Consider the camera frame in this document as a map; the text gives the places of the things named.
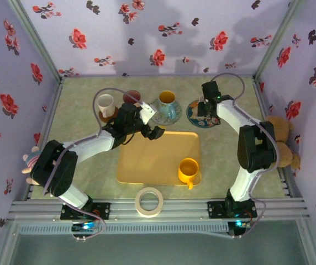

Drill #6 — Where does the dark blue bear coaster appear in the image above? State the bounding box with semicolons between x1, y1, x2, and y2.
186;99;222;129

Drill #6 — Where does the green floral bunny coaster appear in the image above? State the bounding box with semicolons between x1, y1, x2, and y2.
148;98;183;125

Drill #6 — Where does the brown wooden coaster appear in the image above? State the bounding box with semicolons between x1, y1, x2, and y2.
98;106;119;124

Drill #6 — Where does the pink marbled mug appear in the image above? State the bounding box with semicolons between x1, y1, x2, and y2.
122;89;142;105

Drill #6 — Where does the pale pink cup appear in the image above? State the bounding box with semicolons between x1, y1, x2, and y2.
96;94;115;118

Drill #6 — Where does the blue mug yellow inside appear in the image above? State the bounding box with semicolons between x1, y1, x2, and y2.
157;91;177;120

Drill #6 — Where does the yellow tray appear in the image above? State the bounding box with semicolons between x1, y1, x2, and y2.
116;131;202;186

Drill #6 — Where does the masking tape roll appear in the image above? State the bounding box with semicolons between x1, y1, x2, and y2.
135;187;165;218

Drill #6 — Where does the brown teddy bear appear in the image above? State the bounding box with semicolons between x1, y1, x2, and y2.
265;115;302;177

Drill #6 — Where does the small pink plush toy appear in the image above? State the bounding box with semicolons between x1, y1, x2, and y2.
22;146;41;184

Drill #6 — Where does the left circuit board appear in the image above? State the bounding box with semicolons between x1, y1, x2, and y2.
71;222;98;232

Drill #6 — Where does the circuit board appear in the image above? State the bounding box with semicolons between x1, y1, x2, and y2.
71;222;98;232
228;220;251;230

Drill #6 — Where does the right circuit board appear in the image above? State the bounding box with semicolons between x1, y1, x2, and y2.
228;220;251;230

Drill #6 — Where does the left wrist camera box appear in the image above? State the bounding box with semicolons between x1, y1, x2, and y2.
140;101;157;125

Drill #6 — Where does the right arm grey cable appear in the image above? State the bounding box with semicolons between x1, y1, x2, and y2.
209;72;280;239

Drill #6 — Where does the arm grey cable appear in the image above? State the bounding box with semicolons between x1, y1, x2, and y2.
209;72;280;239
42;87;148;241

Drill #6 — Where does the left arm grey cable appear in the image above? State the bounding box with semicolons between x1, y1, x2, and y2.
42;87;148;241

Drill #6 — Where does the right aluminium side rail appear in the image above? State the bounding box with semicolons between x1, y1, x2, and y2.
252;78;297;199

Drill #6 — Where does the aluminium side rail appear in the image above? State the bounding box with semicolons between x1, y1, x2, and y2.
22;81;64;201
252;78;297;199

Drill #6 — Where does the left aluminium side rail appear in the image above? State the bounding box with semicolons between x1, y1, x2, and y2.
22;81;64;201

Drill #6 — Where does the aluminium mounting rail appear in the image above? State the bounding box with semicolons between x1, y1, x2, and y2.
7;198;310;221

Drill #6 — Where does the right aluminium corner post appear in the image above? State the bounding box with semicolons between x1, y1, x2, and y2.
252;0;304;81

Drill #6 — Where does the aluminium corner post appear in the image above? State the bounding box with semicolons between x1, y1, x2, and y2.
7;0;64;83
252;0;304;81

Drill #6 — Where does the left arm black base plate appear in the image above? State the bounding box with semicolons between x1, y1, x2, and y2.
60;203;111;221

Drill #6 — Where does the grey slotted cable duct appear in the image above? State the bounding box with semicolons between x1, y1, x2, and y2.
18;222;229;236

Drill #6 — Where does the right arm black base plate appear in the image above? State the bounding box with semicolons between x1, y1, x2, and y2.
207;200;257;219

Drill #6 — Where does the left aluminium corner post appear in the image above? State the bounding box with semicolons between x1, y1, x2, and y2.
7;0;64;83

